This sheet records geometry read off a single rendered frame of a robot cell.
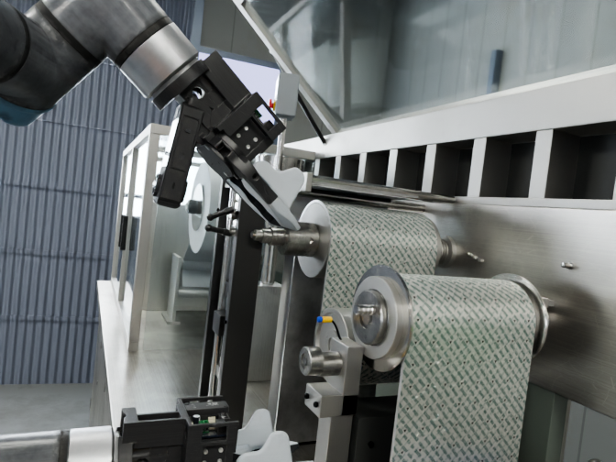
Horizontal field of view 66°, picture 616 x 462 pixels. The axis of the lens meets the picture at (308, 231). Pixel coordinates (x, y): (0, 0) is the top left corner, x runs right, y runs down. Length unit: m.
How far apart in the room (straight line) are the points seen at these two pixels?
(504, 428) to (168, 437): 0.49
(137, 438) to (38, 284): 3.25
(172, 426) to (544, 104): 0.78
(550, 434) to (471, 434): 0.20
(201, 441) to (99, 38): 0.41
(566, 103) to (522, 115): 0.09
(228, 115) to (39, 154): 3.20
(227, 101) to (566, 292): 0.61
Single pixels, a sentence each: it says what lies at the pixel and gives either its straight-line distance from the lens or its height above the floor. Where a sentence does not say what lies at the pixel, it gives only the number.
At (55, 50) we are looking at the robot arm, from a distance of 0.54.
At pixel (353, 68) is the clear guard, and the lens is 1.35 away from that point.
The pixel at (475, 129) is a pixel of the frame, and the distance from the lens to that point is 1.07.
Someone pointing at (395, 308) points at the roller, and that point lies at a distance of 0.64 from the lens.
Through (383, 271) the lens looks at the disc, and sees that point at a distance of 0.68.
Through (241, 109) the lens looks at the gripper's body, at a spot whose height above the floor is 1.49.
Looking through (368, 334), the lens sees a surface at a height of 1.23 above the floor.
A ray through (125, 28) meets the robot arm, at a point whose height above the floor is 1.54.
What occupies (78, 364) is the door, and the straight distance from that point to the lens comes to 3.86.
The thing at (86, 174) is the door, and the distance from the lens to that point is 3.66.
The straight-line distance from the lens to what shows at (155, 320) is 1.59.
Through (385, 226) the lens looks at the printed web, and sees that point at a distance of 0.90.
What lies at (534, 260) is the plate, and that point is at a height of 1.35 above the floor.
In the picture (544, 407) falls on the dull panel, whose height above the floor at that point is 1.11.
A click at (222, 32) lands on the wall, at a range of 3.94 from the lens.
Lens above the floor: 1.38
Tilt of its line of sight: 2 degrees down
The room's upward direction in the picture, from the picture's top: 7 degrees clockwise
